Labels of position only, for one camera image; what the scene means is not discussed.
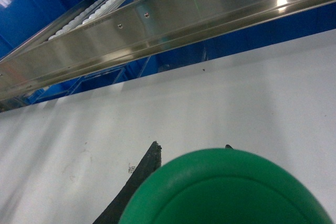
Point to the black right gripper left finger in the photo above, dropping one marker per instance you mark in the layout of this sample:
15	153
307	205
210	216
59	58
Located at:
150	162

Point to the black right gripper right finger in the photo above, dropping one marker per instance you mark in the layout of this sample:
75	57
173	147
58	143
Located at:
228	146

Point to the green mushroom push button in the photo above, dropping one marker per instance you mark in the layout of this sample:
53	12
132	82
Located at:
223	186

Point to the small QR code sticker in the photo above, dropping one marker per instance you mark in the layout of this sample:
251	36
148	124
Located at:
131	168

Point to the stainless steel shelf rail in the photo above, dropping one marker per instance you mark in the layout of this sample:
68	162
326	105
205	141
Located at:
140	29

